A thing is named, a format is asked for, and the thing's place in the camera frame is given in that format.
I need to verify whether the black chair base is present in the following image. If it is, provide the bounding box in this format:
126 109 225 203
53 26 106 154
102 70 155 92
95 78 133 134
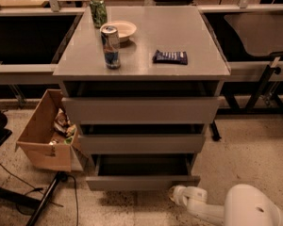
0 111 40 209

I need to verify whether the grey middle drawer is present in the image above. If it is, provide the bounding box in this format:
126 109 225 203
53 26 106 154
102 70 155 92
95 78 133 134
79 124 205 154

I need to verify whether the cardboard box with trash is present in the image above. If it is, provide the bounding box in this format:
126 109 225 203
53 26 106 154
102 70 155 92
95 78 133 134
16 89 88 171

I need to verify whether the dark blue snack packet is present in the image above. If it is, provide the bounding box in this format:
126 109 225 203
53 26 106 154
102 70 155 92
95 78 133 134
152 50 188 65

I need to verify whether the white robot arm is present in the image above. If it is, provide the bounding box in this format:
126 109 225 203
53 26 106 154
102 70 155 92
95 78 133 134
169 184 283 226

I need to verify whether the blue white tall can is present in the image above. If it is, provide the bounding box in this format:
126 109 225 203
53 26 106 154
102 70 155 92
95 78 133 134
100 24 121 69

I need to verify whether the green soda can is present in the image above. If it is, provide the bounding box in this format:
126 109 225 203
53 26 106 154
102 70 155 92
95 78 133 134
90 0 108 28

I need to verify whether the white paper bowl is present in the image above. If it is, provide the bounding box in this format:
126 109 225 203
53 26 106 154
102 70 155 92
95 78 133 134
104 21 137 43

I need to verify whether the grey drawer cabinet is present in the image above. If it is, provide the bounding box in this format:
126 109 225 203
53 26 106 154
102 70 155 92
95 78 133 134
52 5 232 168

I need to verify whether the black cable on floor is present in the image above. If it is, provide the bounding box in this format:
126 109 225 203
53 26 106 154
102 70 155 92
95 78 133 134
0 155 80 226

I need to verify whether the grey bottom drawer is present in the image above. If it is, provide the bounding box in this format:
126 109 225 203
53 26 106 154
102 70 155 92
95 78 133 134
86 153 200 191

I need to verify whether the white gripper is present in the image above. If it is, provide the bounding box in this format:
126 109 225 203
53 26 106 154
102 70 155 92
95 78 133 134
168 186 187 206

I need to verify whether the black tripod leg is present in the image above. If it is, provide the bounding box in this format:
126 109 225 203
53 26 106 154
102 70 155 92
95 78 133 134
26 171 67 226

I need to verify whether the grey drawer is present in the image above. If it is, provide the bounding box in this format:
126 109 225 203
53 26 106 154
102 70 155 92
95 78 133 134
86 153 200 191
79 124 205 154
60 81 221 125

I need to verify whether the grey chair seat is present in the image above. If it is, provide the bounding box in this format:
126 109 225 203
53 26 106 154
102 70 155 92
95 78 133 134
225 10 283 57

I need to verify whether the grey top drawer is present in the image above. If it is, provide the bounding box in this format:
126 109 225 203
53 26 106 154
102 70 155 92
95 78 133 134
60 81 221 125

